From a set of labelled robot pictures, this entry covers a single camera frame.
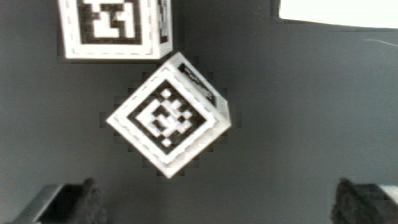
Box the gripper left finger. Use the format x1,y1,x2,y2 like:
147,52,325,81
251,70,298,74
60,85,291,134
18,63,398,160
11,178,107,224

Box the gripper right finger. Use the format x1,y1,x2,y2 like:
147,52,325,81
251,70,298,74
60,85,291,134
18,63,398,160
330,178,398,224

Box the small white cube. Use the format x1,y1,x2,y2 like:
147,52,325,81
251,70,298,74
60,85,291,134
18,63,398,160
107,53,231,178

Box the white cube nut with tag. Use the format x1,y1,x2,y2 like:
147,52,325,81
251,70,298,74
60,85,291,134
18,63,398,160
59,0,172,60

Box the white flat chair panel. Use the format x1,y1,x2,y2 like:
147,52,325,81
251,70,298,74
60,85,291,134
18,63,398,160
279,0,398,29

